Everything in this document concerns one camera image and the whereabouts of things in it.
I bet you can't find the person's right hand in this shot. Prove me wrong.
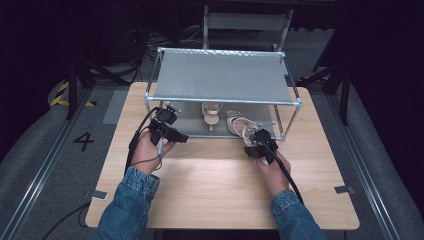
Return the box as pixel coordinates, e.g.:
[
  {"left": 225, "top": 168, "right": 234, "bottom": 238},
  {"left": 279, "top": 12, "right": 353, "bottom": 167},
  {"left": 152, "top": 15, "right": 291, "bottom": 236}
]
[{"left": 255, "top": 150, "right": 292, "bottom": 198}]

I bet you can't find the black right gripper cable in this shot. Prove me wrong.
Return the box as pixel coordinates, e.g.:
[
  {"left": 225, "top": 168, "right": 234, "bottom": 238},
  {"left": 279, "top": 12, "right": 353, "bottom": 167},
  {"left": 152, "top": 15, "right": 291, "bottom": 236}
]
[{"left": 257, "top": 139, "right": 305, "bottom": 205}]

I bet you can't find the metal floor rail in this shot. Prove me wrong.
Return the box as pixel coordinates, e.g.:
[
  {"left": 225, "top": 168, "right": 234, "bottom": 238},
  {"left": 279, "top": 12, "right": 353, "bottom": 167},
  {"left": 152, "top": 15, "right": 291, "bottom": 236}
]
[
  {"left": 0, "top": 88, "right": 96, "bottom": 240},
  {"left": 323, "top": 93, "right": 403, "bottom": 240}
]

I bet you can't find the grey tape piece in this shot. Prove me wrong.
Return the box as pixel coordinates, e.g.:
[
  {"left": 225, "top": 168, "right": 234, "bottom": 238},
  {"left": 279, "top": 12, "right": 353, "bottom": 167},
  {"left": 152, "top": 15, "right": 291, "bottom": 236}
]
[
  {"left": 90, "top": 188, "right": 109, "bottom": 202},
  {"left": 333, "top": 185, "right": 355, "bottom": 195}
]

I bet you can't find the thin grey cable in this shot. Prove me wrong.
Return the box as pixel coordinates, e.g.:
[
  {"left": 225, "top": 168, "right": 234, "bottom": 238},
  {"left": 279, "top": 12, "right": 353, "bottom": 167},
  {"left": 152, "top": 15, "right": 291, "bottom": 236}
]
[{"left": 130, "top": 129, "right": 165, "bottom": 172}]

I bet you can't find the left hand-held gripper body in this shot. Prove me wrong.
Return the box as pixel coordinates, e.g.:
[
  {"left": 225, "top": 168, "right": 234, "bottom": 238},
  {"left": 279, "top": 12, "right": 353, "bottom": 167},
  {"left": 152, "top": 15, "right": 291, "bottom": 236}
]
[{"left": 147, "top": 105, "right": 183, "bottom": 147}]

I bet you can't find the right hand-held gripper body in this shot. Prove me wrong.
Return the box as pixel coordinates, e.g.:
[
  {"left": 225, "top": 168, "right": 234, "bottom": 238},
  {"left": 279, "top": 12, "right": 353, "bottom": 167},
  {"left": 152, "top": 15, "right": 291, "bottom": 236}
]
[{"left": 243, "top": 128, "right": 280, "bottom": 165}]

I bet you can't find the white high-heel sandal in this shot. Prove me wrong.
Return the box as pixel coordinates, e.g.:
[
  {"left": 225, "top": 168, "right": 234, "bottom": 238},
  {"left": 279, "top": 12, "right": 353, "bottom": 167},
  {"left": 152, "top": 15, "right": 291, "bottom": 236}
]
[
  {"left": 225, "top": 110, "right": 260, "bottom": 148},
  {"left": 200, "top": 101, "right": 224, "bottom": 132}
]

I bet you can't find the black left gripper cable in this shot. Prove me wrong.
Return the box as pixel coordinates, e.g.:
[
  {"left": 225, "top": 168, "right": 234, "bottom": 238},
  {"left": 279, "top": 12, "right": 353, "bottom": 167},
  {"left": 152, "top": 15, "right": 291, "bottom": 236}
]
[{"left": 123, "top": 106, "right": 162, "bottom": 177}]

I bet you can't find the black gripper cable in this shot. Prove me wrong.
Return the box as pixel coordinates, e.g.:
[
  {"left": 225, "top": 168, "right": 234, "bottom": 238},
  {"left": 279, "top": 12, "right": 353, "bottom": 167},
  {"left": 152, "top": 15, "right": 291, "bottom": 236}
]
[
  {"left": 257, "top": 139, "right": 305, "bottom": 205},
  {"left": 123, "top": 106, "right": 162, "bottom": 177}
]

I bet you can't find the bundle of black cables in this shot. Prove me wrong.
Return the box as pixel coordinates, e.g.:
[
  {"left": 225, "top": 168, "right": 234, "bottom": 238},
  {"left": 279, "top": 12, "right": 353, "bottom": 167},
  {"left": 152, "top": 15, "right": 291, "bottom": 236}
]
[{"left": 131, "top": 13, "right": 205, "bottom": 69}]

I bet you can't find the person's left hand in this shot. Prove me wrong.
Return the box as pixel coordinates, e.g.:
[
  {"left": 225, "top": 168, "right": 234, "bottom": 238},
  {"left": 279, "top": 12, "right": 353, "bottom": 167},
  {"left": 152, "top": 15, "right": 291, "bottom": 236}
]
[{"left": 130, "top": 129, "right": 176, "bottom": 175}]

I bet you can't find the grey metal chair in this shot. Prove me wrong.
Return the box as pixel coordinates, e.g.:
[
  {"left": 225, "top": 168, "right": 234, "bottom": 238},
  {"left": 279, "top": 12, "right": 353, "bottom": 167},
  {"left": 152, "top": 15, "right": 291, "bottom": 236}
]
[{"left": 202, "top": 4, "right": 295, "bottom": 53}]

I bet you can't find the black floor cable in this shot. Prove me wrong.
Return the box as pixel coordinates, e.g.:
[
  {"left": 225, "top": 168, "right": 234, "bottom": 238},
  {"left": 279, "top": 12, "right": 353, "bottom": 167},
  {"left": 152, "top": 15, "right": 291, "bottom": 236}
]
[{"left": 40, "top": 201, "right": 92, "bottom": 240}]

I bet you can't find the black metal stand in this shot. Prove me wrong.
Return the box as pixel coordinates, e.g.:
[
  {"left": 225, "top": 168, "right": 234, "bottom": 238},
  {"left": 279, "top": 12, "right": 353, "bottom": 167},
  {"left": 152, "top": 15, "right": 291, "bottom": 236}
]
[
  {"left": 63, "top": 54, "right": 132, "bottom": 122},
  {"left": 297, "top": 58, "right": 354, "bottom": 127}
]

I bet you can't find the grey metal shoe rack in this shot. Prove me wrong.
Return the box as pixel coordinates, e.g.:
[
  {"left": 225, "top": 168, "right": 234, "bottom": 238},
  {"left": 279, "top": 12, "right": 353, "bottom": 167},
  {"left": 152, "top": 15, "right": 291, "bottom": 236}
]
[{"left": 143, "top": 46, "right": 303, "bottom": 141}]

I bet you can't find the yellow black floor tape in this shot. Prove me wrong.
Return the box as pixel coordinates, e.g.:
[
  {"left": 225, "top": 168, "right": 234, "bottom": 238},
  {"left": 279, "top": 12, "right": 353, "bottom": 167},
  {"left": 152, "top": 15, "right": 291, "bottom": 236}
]
[{"left": 49, "top": 81, "right": 98, "bottom": 108}]

